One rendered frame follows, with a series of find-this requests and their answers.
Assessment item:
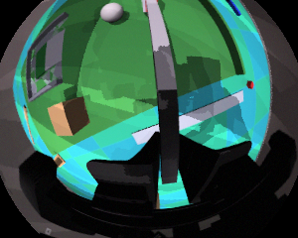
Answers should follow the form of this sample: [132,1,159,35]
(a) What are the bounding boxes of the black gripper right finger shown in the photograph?
[178,134,252,203]

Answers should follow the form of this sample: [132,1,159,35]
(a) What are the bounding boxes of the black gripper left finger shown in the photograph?
[85,131,161,209]

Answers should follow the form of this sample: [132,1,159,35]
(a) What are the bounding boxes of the white golf ball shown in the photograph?
[100,3,124,23]

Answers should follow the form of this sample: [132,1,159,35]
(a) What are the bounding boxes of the brown box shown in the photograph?
[49,96,89,136]

